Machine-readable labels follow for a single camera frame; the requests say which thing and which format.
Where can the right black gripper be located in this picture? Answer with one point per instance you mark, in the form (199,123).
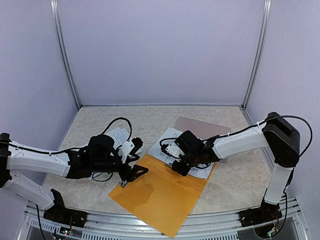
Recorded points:
(183,171)

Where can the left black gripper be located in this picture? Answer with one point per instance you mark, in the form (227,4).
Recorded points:
(131,176)

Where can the metal folder spine clip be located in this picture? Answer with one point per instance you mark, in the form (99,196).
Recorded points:
(169,165)

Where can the stack of printed papers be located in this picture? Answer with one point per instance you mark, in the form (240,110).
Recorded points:
(194,151)

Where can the orange file folder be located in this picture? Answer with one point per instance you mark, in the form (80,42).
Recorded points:
(160,198)

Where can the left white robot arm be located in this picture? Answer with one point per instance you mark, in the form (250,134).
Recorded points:
(98,156)

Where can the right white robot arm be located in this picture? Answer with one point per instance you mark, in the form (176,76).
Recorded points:
(274,132)

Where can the metal folder cover clip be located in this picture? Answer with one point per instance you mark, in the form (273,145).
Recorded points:
(122,183)

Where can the remaining white paper stack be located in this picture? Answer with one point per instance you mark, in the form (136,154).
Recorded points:
(119,135)

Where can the translucent grey plastic sheet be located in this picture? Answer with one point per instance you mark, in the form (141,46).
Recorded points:
(200,129)

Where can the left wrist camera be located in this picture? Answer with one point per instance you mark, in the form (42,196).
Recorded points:
(129,145)

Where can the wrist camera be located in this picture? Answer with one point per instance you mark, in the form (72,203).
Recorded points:
(171,150)
(129,145)

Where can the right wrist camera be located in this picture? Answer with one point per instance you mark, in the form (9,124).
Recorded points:
(171,150)

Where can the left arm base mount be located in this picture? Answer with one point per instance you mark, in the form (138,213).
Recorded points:
(66,216)

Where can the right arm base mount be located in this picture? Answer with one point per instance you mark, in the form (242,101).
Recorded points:
(255,216)

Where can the left aluminium frame post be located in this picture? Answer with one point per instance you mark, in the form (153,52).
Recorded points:
(54,5)

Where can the aluminium frame post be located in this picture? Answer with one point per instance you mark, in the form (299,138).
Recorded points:
(258,53)
(54,5)

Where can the right aluminium frame post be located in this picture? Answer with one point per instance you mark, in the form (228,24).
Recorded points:
(258,53)

